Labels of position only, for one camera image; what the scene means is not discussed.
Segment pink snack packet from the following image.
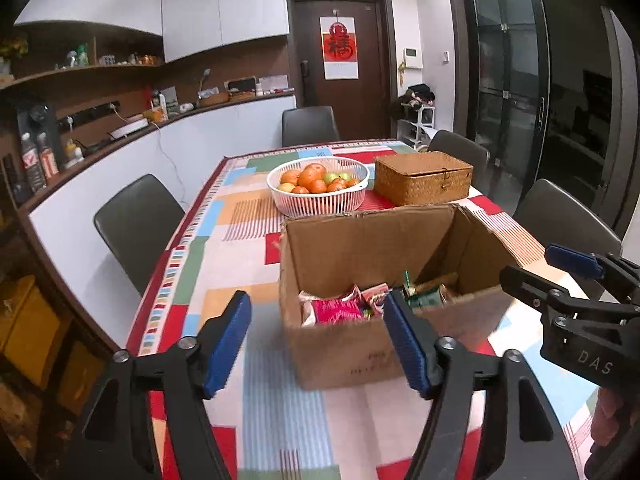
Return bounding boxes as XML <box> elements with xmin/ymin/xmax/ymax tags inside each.
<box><xmin>312</xmin><ymin>296</ymin><xmax>367</xmax><ymax>324</ymax></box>

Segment red and white wall calendar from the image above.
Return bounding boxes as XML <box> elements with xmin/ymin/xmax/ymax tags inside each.
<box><xmin>320</xmin><ymin>16</ymin><xmax>358</xmax><ymax>81</ymax></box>

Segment white fruit basket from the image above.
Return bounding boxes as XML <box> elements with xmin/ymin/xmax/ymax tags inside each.
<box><xmin>266</xmin><ymin>156</ymin><xmax>371</xmax><ymax>218</ymax></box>

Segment dark green snack packet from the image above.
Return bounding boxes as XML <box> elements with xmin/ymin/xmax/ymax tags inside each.
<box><xmin>402</xmin><ymin>270</ymin><xmax>449</xmax><ymax>309</ymax></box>

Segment pile of oranges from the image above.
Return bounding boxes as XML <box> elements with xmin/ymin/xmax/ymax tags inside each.
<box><xmin>277</xmin><ymin>162</ymin><xmax>361</xmax><ymax>195</ymax></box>

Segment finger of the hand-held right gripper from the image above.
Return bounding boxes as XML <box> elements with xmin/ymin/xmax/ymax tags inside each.
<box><xmin>500</xmin><ymin>265</ymin><xmax>591</xmax><ymax>313</ymax></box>
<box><xmin>545</xmin><ymin>244</ymin><xmax>640</xmax><ymax>306</ymax></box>

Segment black coffee machine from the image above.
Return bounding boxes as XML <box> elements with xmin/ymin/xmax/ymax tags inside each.
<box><xmin>15</xmin><ymin>102</ymin><xmax>66</xmax><ymax>171</ymax></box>

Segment black framed glass door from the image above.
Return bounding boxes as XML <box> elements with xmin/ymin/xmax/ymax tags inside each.
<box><xmin>460</xmin><ymin>0</ymin><xmax>551</xmax><ymax>181</ymax></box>

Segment white storage rack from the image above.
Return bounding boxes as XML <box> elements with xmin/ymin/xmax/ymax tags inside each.
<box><xmin>397</xmin><ymin>105</ymin><xmax>435</xmax><ymax>153</ymax></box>

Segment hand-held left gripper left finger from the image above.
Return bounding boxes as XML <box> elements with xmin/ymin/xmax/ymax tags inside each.
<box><xmin>60</xmin><ymin>290</ymin><xmax>253</xmax><ymax>480</ymax></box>

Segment white upper cabinets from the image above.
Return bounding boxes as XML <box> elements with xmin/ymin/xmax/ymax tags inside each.
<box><xmin>15</xmin><ymin>0</ymin><xmax>291</xmax><ymax>63</ymax></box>

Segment black bag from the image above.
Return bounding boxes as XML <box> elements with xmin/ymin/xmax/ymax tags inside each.
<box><xmin>400</xmin><ymin>84</ymin><xmax>436</xmax><ymax>108</ymax></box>

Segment dark brown door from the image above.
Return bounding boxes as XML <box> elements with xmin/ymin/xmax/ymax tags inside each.
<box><xmin>286</xmin><ymin>0</ymin><xmax>398</xmax><ymax>142</ymax></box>

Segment person's right hand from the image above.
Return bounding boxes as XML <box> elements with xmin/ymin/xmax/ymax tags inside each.
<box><xmin>590</xmin><ymin>387</ymin><xmax>623</xmax><ymax>448</ymax></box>

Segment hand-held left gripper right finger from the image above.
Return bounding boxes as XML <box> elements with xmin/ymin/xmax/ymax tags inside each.
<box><xmin>382</xmin><ymin>290</ymin><xmax>581</xmax><ymax>480</ymax></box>

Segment yellow storage box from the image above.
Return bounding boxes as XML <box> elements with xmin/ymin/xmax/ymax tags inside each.
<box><xmin>0</xmin><ymin>275</ymin><xmax>66</xmax><ymax>386</ymax></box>

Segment brown cardboard box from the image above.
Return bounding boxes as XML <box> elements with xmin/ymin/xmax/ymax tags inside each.
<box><xmin>278</xmin><ymin>203</ymin><xmax>546</xmax><ymax>391</ymax></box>

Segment dark grey dining chair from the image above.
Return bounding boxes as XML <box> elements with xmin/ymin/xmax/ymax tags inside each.
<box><xmin>93</xmin><ymin>174</ymin><xmax>186</xmax><ymax>296</ymax></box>
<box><xmin>427</xmin><ymin>130</ymin><xmax>491</xmax><ymax>191</ymax></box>
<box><xmin>512</xmin><ymin>178</ymin><xmax>623</xmax><ymax>301</ymax></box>
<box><xmin>281</xmin><ymin>106</ymin><xmax>341</xmax><ymax>148</ymax></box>

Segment woven wicker box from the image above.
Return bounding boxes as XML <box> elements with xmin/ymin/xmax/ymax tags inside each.
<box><xmin>374</xmin><ymin>151</ymin><xmax>474</xmax><ymax>207</ymax></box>

